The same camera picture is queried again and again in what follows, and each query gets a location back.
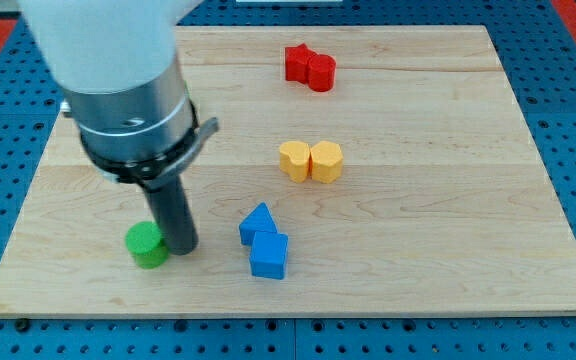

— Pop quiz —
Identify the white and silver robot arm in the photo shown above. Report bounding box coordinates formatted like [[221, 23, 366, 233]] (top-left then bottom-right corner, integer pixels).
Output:
[[19, 0, 218, 189]]

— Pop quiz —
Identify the blue cube block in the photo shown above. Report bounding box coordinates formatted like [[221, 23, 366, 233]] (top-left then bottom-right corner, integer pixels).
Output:
[[249, 232, 289, 280]]

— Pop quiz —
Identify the yellow heart block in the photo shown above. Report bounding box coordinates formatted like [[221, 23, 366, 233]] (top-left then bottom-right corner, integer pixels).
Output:
[[279, 141, 311, 183]]

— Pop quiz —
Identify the yellow hexagon block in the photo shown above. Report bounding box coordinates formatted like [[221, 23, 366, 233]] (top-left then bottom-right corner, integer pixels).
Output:
[[310, 141, 344, 184]]

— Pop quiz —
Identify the blue triangle block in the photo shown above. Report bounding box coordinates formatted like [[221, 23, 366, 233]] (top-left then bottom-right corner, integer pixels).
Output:
[[239, 202, 278, 246]]

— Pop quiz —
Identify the red cylinder block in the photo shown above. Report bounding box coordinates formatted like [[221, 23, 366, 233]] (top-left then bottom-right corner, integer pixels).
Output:
[[307, 54, 336, 92]]

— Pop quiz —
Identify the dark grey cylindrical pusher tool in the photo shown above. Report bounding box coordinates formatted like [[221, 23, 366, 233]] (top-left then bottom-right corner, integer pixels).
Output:
[[141, 177, 198, 255]]

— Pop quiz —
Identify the red star block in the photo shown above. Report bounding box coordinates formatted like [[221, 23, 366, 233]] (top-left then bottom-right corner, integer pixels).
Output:
[[284, 43, 317, 84]]

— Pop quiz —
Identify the light wooden board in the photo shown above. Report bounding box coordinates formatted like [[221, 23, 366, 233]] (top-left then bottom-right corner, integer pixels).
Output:
[[0, 25, 576, 319]]

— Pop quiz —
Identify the green cylinder block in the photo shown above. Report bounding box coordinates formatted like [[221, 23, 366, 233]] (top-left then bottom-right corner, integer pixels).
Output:
[[124, 221, 169, 269]]

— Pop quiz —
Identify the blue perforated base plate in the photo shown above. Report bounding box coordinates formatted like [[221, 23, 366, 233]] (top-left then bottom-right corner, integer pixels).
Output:
[[0, 1, 576, 359]]

